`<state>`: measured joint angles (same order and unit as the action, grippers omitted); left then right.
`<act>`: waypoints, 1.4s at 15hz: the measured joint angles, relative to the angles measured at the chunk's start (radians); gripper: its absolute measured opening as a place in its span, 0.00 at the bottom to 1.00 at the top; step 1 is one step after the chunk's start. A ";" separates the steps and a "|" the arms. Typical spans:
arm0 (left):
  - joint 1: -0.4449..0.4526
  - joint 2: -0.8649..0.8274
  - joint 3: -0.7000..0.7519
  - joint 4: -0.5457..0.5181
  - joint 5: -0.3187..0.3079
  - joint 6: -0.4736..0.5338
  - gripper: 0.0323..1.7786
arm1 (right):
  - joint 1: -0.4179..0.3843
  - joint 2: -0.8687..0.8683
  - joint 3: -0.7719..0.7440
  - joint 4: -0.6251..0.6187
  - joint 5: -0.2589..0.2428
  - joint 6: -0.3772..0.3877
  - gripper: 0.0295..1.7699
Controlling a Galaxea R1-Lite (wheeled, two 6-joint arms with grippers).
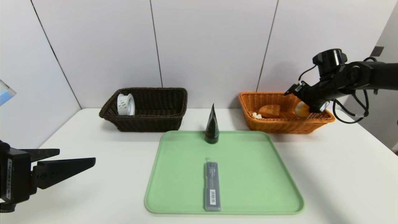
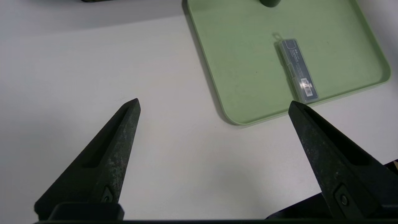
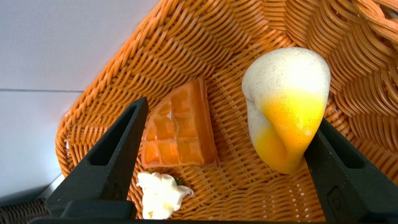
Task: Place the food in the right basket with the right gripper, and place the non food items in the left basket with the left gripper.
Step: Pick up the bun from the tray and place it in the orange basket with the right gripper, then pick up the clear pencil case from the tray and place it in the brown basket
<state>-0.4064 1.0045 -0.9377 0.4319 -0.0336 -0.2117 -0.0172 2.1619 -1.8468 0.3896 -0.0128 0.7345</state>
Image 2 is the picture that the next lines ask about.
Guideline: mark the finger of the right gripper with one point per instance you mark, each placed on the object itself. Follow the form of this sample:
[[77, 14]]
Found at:
[[307, 208]]

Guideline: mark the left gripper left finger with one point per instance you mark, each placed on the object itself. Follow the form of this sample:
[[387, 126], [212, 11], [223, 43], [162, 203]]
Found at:
[[96, 174]]

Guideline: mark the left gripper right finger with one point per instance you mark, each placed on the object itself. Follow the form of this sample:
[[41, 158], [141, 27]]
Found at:
[[348, 180]]

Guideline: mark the clear grey compass case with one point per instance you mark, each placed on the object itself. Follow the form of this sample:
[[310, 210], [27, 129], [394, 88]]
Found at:
[[298, 68]]

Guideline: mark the green plastic tray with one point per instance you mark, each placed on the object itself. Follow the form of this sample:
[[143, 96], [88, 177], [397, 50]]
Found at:
[[242, 62]]

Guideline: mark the black cosmetic tube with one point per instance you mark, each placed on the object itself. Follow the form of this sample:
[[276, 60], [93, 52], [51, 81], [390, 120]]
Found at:
[[270, 3]]

